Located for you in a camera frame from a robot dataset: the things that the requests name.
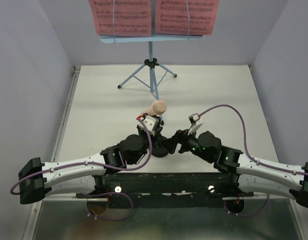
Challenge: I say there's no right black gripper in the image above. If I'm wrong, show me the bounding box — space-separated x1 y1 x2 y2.
159 124 213 163

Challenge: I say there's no black microphone stand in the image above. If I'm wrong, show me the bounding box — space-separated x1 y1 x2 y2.
151 115 169 158

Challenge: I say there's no pink microphone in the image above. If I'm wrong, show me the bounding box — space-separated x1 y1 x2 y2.
141 100 168 116

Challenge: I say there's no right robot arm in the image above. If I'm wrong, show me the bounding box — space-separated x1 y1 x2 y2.
162 130 308 208

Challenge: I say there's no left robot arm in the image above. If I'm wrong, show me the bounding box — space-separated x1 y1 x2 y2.
10 120 163 205

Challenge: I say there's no blue music stand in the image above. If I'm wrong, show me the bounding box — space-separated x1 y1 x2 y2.
99 34 204 126

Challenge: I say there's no right pink sheet music page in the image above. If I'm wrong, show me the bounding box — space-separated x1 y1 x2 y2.
155 0 220 36

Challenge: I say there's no pink sheet music page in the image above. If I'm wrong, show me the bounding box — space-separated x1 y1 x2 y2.
89 0 152 37
155 0 220 36

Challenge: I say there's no left pink sheet music page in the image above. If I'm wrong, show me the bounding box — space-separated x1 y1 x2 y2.
89 0 152 37

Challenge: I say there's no metal front plate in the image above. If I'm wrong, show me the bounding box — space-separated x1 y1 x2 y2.
23 195 308 240

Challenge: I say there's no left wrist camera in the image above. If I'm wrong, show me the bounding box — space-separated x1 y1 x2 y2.
142 115 160 135

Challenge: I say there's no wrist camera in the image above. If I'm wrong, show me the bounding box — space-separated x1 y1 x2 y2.
187 113 204 135
142 115 160 135

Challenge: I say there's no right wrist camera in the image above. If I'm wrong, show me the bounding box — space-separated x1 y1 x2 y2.
187 113 204 135

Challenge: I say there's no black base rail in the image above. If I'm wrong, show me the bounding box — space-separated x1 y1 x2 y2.
45 171 255 210

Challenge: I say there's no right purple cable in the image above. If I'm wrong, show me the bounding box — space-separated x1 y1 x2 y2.
197 104 308 218

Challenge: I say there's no left aluminium edge rail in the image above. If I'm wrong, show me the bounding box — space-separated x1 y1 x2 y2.
50 66 81 163

